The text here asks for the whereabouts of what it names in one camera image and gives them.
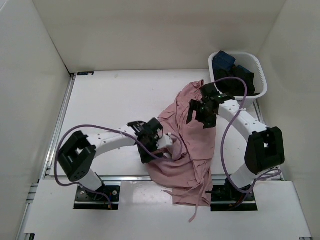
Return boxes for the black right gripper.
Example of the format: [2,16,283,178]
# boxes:
[186,99,217,129]

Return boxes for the pink trousers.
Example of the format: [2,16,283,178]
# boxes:
[146,80,217,207]

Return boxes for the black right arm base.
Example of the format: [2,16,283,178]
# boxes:
[205,181,258,212]

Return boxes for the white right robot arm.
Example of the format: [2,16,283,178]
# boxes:
[187,83,285,200]

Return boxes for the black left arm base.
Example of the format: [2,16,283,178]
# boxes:
[73,185,121,211]

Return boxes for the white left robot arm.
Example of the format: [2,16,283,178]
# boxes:
[56,118,173,200]

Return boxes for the black clothes in basket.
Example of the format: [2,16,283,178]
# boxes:
[214,66,261,97]

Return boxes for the blue folded cloth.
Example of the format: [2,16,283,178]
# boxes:
[212,51,252,74]

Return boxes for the white plastic laundry basket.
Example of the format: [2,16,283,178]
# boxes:
[208,51,268,108]

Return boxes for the small blue label sticker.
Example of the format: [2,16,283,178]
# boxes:
[77,71,95,76]

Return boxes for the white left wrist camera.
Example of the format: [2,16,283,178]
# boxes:
[156,133,178,150]

